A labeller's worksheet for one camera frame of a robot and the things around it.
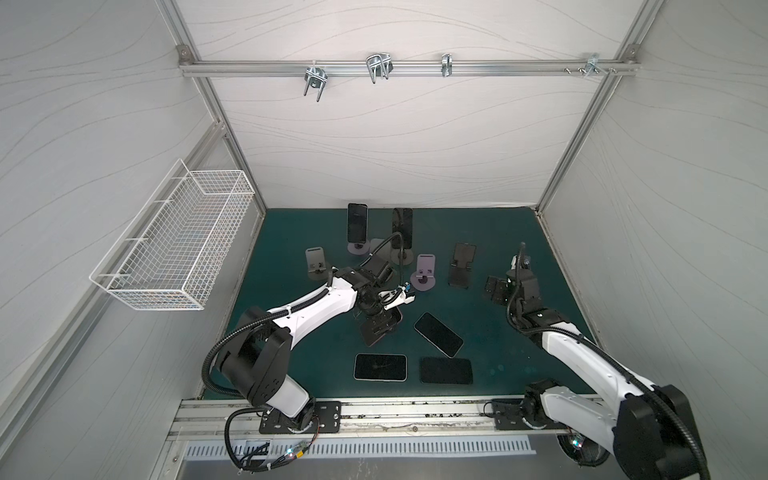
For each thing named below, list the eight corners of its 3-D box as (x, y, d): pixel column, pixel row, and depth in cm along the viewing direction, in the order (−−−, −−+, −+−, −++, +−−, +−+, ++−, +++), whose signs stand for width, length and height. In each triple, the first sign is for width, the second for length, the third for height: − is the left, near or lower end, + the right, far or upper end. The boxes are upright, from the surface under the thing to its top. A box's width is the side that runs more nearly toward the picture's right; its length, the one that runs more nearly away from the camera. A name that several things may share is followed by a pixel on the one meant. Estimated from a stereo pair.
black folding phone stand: (446, 284, 102) (452, 264, 93) (450, 262, 108) (455, 241, 99) (466, 288, 101) (474, 269, 92) (469, 266, 107) (476, 245, 98)
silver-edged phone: (412, 327, 91) (413, 324, 89) (425, 313, 94) (426, 309, 92) (451, 360, 85) (453, 357, 83) (463, 343, 88) (465, 340, 86)
